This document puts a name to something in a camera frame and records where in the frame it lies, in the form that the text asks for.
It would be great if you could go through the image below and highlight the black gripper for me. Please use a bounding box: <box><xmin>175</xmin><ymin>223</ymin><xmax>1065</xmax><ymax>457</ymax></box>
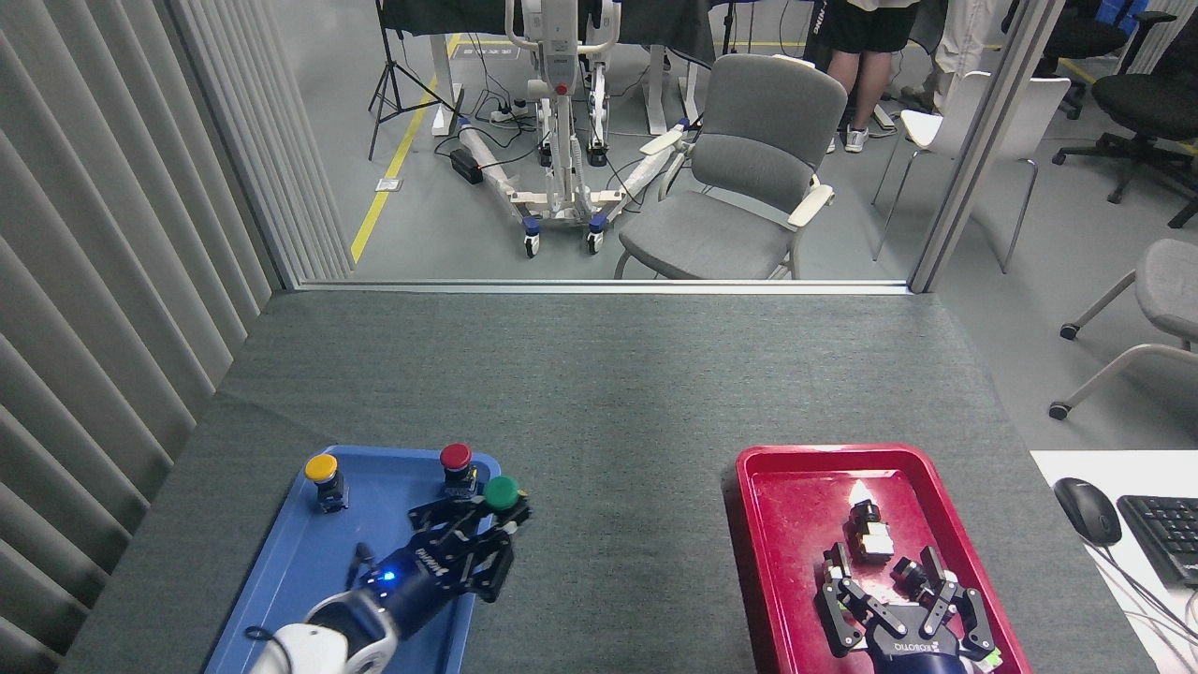
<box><xmin>815</xmin><ymin>543</ymin><xmax>999</xmax><ymax>674</ymax></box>
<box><xmin>356</xmin><ymin>496</ymin><xmax>533</xmax><ymax>642</ymax></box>

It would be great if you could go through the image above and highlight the green push button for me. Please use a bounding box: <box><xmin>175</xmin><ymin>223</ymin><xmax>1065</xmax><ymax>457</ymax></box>
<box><xmin>482</xmin><ymin>475</ymin><xmax>525</xmax><ymax>523</ymax></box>

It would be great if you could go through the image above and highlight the red push button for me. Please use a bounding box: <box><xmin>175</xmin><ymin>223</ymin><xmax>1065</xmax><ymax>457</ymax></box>
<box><xmin>439</xmin><ymin>443</ymin><xmax>480</xmax><ymax>500</ymax></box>

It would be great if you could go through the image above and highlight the yellow push button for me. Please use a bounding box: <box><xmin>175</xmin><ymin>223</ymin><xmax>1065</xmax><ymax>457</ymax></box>
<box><xmin>304</xmin><ymin>453</ymin><xmax>350</xmax><ymax>514</ymax></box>

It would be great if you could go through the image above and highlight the red plastic tray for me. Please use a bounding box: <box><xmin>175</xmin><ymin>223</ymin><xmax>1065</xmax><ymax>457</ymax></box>
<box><xmin>735</xmin><ymin>443</ymin><xmax>1033</xmax><ymax>674</ymax></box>

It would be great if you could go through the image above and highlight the blue plastic tray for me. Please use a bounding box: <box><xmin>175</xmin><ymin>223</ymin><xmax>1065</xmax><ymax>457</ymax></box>
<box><xmin>204</xmin><ymin>445</ymin><xmax>502</xmax><ymax>674</ymax></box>

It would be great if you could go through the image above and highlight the black computer mouse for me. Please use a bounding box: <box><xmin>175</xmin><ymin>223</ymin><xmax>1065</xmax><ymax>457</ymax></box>
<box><xmin>1053</xmin><ymin>477</ymin><xmax>1123</xmax><ymax>549</ymax></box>

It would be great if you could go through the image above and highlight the black keyboard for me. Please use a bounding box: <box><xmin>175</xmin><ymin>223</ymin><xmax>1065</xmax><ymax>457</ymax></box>
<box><xmin>1117</xmin><ymin>494</ymin><xmax>1198</xmax><ymax>589</ymax></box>

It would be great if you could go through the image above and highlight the white wheeled stand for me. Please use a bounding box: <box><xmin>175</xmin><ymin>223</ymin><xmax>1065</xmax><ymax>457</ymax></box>
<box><xmin>457</xmin><ymin>0</ymin><xmax>695</xmax><ymax>258</ymax></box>

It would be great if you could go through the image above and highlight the grey chair on castors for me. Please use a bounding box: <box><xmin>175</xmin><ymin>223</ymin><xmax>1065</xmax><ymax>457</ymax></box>
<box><xmin>1047</xmin><ymin>239</ymin><xmax>1198</xmax><ymax>421</ymax></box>

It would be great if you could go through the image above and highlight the black tripod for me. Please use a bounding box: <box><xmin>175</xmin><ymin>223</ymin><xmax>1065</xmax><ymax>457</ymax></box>
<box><xmin>367</xmin><ymin>0</ymin><xmax>461</xmax><ymax>162</ymax></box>

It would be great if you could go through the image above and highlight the grey padded armchair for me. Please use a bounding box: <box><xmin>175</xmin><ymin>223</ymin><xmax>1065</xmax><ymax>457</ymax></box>
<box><xmin>615</xmin><ymin>53</ymin><xmax>849</xmax><ymax>281</ymax></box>

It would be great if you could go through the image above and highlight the white plastic chair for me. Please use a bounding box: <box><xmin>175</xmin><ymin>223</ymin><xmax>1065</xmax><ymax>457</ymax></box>
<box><xmin>872</xmin><ymin>72</ymin><xmax>1072</xmax><ymax>274</ymax></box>

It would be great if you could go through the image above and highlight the black draped desk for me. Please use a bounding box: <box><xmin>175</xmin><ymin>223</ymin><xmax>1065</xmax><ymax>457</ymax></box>
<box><xmin>378</xmin><ymin>0</ymin><xmax>723</xmax><ymax>68</ymax></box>

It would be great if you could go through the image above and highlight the black office chair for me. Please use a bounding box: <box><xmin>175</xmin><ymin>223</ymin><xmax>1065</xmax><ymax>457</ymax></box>
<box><xmin>1051</xmin><ymin>9</ymin><xmax>1198</xmax><ymax>231</ymax></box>

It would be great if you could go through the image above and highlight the person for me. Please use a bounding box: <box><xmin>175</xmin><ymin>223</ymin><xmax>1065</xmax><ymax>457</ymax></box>
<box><xmin>901</xmin><ymin>0</ymin><xmax>1001</xmax><ymax>115</ymax></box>
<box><xmin>805</xmin><ymin>0</ymin><xmax>924</xmax><ymax>154</ymax></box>

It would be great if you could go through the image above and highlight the black and white switch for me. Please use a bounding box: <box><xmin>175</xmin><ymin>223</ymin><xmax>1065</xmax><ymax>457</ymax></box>
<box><xmin>845</xmin><ymin>499</ymin><xmax>895</xmax><ymax>564</ymax></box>

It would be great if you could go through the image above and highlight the grey mouse cable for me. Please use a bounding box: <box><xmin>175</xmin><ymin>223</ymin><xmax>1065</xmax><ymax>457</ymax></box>
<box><xmin>1086</xmin><ymin>543</ymin><xmax>1198</xmax><ymax>661</ymax></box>

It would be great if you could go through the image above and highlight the silver frame rail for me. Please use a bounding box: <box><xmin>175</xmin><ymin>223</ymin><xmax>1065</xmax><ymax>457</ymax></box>
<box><xmin>288</xmin><ymin>278</ymin><xmax>914</xmax><ymax>297</ymax></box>

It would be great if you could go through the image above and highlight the silver frame post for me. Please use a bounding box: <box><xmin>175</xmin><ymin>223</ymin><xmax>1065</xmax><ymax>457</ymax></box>
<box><xmin>910</xmin><ymin>0</ymin><xmax>1068</xmax><ymax>295</ymax></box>

